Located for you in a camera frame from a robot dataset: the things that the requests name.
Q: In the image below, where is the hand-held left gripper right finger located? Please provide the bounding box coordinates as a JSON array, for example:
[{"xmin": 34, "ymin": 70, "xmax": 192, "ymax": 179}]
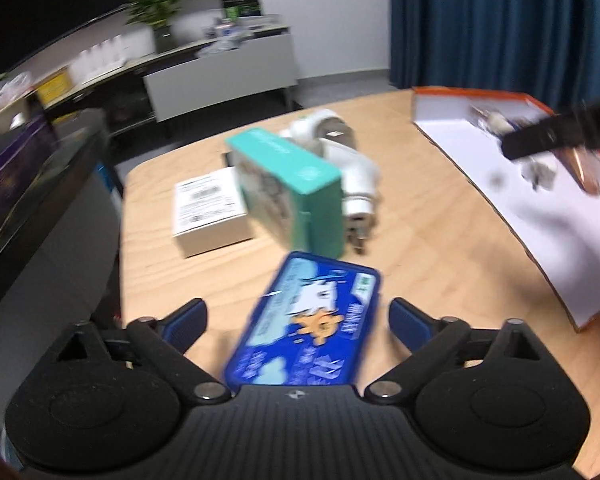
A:
[{"xmin": 362, "ymin": 297, "xmax": 556, "ymax": 406}]

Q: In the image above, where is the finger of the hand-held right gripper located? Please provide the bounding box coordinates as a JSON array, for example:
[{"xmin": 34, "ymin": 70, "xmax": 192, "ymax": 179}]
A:
[{"xmin": 501, "ymin": 94, "xmax": 600, "ymax": 162}]

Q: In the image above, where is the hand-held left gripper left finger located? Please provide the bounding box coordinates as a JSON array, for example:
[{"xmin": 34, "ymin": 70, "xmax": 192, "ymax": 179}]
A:
[{"xmin": 42, "ymin": 297, "xmax": 233, "ymax": 403}]

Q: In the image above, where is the rose gold tube bottle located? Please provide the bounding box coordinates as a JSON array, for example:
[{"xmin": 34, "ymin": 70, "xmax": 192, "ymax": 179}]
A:
[{"xmin": 555, "ymin": 145, "xmax": 600, "ymax": 196}]

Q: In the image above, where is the orange white cardboard box lid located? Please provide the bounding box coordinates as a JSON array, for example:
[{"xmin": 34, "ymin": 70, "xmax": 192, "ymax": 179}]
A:
[{"xmin": 411, "ymin": 86, "xmax": 600, "ymax": 333}]

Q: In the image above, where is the blue cartoon tin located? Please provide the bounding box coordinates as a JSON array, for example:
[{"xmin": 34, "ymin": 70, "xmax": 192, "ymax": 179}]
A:
[{"xmin": 222, "ymin": 251, "xmax": 383, "ymax": 395}]

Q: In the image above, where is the small white box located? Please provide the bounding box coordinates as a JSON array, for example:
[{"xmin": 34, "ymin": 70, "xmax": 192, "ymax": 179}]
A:
[{"xmin": 172, "ymin": 167, "xmax": 255, "ymax": 259}]

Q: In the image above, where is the teal carton box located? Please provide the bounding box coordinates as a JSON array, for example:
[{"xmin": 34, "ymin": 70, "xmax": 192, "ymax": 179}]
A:
[{"xmin": 226, "ymin": 128, "xmax": 345, "ymax": 260}]

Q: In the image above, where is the white plug-in device with bottle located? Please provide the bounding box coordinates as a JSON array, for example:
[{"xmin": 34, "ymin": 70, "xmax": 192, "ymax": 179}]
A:
[{"xmin": 280, "ymin": 108, "xmax": 353, "ymax": 161}]

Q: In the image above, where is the blue curtain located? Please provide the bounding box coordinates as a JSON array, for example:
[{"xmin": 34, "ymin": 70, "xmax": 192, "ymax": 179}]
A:
[{"xmin": 389, "ymin": 0, "xmax": 600, "ymax": 92}]

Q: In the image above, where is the dark glass table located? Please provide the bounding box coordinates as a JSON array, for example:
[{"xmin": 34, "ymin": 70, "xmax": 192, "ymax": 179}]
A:
[{"xmin": 0, "ymin": 107, "xmax": 123, "ymax": 331}]

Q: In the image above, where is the purple patterned box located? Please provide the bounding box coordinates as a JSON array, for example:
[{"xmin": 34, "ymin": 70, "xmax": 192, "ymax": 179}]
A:
[{"xmin": 0, "ymin": 112, "xmax": 61, "ymax": 256}]

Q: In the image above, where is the white tv cabinet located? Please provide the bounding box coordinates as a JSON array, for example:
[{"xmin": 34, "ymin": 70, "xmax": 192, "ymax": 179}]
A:
[{"xmin": 30, "ymin": 20, "xmax": 301, "ymax": 141}]

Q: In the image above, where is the yellow box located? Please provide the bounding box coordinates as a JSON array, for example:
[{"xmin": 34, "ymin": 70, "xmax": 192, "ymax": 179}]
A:
[{"xmin": 35, "ymin": 67, "xmax": 73, "ymax": 106}]

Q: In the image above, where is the white router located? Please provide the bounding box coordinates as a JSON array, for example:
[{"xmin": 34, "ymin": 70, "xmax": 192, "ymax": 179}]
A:
[{"xmin": 77, "ymin": 30, "xmax": 156, "ymax": 83}]

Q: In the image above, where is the clear plastic bag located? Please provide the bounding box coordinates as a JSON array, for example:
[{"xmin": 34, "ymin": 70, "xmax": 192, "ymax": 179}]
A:
[{"xmin": 195, "ymin": 35, "xmax": 253, "ymax": 58}]

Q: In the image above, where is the white red plastic bag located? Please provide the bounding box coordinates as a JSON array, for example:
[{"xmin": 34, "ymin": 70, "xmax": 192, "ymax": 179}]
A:
[{"xmin": 0, "ymin": 72, "xmax": 33, "ymax": 111}]

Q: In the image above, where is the potted plant in dark pot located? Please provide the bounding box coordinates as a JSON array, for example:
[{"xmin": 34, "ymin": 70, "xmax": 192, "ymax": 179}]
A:
[{"xmin": 122, "ymin": 0, "xmax": 191, "ymax": 53}]

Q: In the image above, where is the black green box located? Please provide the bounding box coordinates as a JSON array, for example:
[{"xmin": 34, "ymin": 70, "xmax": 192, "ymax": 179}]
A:
[{"xmin": 220, "ymin": 0, "xmax": 263, "ymax": 21}]

